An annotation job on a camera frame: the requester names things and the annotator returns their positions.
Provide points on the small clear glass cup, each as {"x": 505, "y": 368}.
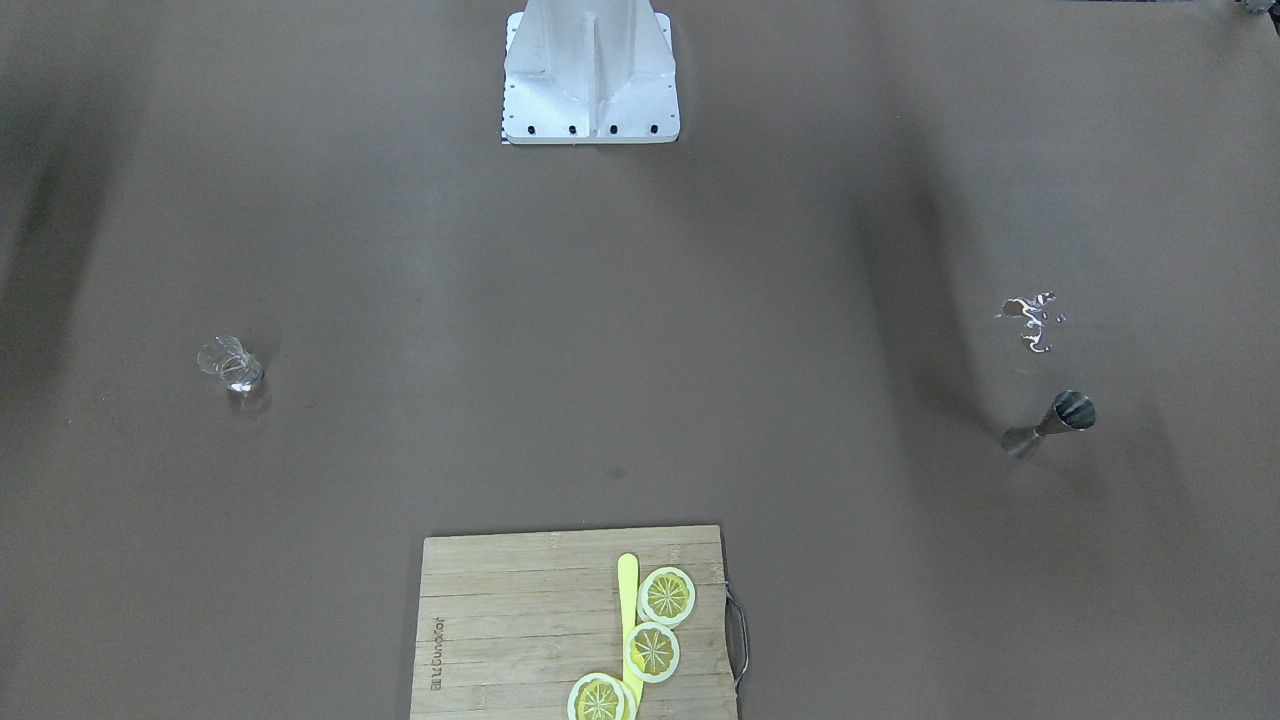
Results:
{"x": 228, "y": 360}

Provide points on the steel double jigger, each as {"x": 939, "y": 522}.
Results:
{"x": 1071, "y": 411}

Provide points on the yellow plastic knife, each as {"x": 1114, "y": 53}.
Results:
{"x": 627, "y": 583}

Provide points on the lemon slice upper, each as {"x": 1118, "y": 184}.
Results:
{"x": 666, "y": 596}

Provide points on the lemon slice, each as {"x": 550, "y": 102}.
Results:
{"x": 600, "y": 696}
{"x": 651, "y": 652}
{"x": 666, "y": 596}

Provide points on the lemon slice middle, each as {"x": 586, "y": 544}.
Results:
{"x": 651, "y": 652}

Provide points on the bamboo cutting board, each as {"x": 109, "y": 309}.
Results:
{"x": 508, "y": 623}

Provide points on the lemon slice lower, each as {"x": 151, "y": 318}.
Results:
{"x": 600, "y": 696}

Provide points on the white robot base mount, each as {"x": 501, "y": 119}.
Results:
{"x": 589, "y": 73}

